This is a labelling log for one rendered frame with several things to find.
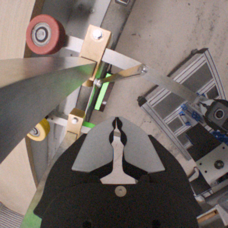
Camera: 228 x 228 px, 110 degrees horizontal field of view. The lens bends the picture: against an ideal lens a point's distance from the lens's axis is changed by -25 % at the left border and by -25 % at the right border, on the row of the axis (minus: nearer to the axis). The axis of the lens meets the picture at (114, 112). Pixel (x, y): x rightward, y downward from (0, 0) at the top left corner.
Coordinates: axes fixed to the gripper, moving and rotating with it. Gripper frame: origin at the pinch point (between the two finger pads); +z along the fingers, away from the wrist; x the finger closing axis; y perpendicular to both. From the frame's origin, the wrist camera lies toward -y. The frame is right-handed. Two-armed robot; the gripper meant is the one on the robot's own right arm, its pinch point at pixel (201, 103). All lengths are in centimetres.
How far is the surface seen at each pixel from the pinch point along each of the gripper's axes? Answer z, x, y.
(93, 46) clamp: -4.4, 0.8, -37.6
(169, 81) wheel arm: -3.4, 0.6, -17.6
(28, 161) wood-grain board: -7, -45, -52
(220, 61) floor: 83, 58, 82
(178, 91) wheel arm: -3.4, -0.4, -13.6
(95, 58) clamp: -4.4, -1.4, -36.4
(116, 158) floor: 83, -131, 23
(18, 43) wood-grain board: -7, -3, -54
